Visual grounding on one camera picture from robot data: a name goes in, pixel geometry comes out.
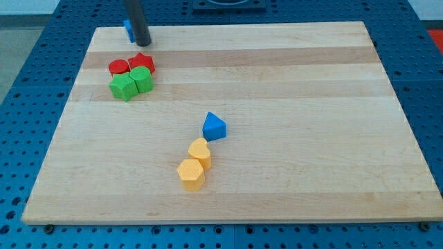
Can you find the blue cube block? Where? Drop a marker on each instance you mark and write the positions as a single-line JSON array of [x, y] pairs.
[[128, 27]]

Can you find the light wooden board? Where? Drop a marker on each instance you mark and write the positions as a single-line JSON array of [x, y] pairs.
[[315, 133]]

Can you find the blue triangle block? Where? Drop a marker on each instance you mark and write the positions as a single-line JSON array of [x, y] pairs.
[[214, 128]]

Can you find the yellow heart block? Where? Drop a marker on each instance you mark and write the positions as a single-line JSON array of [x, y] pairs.
[[199, 150]]

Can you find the yellow hexagon block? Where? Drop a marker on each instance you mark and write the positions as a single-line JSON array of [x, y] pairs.
[[191, 174]]

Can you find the green cylinder block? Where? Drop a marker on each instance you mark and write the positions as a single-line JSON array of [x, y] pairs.
[[143, 79]]

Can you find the red star block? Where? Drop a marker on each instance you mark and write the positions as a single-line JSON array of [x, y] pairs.
[[142, 60]]

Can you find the green star block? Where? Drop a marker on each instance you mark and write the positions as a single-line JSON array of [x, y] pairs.
[[123, 87]]

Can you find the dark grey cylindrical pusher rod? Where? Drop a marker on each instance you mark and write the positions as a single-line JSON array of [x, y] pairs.
[[138, 22]]

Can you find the red cylinder block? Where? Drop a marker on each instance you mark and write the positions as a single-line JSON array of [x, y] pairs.
[[119, 66]]

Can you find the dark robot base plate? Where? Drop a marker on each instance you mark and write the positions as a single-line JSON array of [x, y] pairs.
[[229, 4]]

